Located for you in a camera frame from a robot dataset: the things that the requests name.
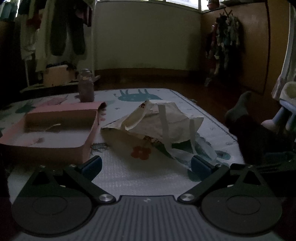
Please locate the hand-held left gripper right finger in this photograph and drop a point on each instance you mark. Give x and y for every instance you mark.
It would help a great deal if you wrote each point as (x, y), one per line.
(198, 165)

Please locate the white curtain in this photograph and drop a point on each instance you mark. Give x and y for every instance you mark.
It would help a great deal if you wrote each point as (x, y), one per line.
(289, 58)

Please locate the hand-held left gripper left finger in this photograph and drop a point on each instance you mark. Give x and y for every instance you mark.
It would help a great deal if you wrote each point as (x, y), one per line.
(93, 165)

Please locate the animal print play mat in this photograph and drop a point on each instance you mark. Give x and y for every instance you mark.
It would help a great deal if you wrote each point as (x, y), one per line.
(138, 178)

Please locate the brown cardboard box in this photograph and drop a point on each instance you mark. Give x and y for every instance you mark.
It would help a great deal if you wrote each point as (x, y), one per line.
(57, 75)

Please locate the dark hanging trousers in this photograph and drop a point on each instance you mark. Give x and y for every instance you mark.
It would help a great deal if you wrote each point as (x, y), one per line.
(57, 34)

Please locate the wooden coat rack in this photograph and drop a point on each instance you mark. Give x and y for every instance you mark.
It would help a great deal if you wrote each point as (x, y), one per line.
(225, 11)

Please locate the person's leg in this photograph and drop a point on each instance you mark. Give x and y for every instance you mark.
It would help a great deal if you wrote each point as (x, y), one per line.
(254, 136)

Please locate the grey sock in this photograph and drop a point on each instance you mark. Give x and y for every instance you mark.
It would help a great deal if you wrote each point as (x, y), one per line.
(240, 104)

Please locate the wide window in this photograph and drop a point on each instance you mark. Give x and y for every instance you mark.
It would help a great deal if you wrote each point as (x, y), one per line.
(180, 2)

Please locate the pale blue soft object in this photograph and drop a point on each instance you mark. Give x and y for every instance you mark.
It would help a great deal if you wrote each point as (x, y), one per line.
(282, 115)

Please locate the wooden wardrobe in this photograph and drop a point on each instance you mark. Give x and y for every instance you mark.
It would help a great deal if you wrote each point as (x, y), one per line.
(254, 46)

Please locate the white hanging garment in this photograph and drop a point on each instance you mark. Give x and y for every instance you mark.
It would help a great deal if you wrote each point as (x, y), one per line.
(44, 46)

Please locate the white floral shopping bag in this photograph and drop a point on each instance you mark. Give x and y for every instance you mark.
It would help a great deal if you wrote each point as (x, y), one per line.
(143, 120)

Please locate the pink cardboard box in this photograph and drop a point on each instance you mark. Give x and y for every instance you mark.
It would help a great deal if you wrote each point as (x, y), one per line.
(89, 141)

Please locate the floral hanging garment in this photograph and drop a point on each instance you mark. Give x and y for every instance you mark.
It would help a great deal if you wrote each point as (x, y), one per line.
(222, 46)

